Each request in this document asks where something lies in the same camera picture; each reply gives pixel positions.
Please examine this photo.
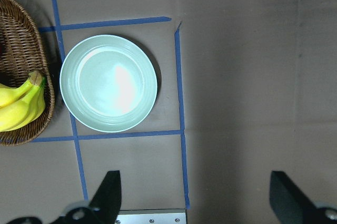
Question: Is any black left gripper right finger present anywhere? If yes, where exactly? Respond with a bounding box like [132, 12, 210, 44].
[270, 171, 336, 224]

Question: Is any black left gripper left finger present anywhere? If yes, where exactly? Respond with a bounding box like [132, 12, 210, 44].
[89, 171, 122, 223]

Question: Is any light green plate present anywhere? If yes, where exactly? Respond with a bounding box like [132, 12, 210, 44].
[60, 35, 158, 133]

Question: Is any yellow banana bunch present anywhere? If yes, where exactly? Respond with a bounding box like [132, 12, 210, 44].
[1, 71, 46, 132]

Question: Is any brown wicker basket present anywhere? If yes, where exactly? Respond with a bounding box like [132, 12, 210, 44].
[1, 0, 55, 146]

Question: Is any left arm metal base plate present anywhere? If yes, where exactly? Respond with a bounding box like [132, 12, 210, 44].
[115, 209, 188, 224]

